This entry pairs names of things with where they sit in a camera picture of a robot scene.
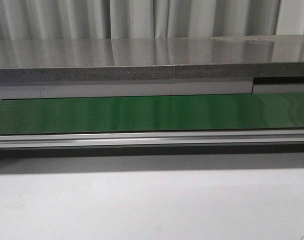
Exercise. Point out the green conveyor belt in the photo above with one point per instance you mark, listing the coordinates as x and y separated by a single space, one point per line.
152 113

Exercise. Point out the grey stone counter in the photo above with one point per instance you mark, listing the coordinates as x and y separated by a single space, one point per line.
80 68

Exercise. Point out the white pleated curtain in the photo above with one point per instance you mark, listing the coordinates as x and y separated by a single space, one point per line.
121 19

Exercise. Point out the aluminium conveyor frame rail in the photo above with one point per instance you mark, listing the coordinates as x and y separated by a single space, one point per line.
166 138

